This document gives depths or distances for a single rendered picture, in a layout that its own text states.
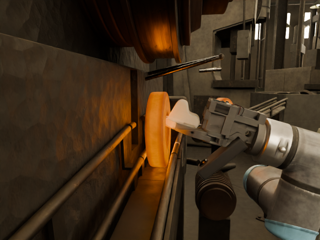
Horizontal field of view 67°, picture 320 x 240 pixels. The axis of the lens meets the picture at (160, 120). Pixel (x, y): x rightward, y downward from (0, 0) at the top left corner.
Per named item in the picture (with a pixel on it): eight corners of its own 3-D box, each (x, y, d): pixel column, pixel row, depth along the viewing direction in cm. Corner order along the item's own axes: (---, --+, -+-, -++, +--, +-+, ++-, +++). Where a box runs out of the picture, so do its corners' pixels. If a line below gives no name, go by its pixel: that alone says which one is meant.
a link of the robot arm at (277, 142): (266, 158, 54) (281, 175, 44) (244, 152, 54) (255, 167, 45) (280, 120, 52) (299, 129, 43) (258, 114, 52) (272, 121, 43)
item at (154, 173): (137, 183, 46) (137, 179, 46) (154, 154, 65) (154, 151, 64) (176, 185, 45) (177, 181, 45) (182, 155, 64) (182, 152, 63)
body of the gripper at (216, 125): (205, 96, 53) (261, 112, 52) (194, 133, 54) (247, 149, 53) (207, 98, 45) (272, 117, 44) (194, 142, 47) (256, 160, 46)
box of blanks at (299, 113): (278, 170, 238) (284, 91, 226) (240, 148, 319) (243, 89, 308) (371, 165, 250) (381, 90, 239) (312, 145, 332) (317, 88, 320)
